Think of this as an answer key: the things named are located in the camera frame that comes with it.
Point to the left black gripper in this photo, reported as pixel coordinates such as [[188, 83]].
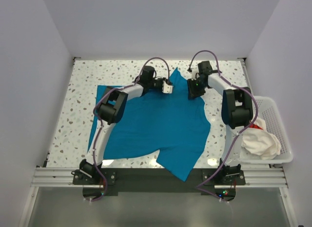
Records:
[[162, 79]]

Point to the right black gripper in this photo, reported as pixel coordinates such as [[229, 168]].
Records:
[[192, 92]]

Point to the blue polo t shirt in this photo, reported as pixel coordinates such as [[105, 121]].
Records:
[[168, 123]]

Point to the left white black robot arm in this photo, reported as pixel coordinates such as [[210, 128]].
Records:
[[109, 111]]

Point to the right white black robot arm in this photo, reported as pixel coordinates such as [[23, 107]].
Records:
[[236, 111]]

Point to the red white garment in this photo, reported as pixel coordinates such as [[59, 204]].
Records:
[[259, 124]]

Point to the white plastic basket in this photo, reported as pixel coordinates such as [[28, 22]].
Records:
[[268, 111]]

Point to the white t shirt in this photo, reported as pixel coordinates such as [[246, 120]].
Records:
[[261, 143]]

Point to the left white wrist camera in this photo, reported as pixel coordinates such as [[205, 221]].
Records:
[[167, 88]]

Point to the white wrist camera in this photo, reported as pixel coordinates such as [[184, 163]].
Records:
[[167, 88], [195, 73]]

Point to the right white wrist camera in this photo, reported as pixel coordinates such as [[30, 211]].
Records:
[[195, 73]]

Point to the aluminium rail frame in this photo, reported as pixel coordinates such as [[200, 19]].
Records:
[[256, 176]]

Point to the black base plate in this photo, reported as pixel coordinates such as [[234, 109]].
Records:
[[113, 181]]

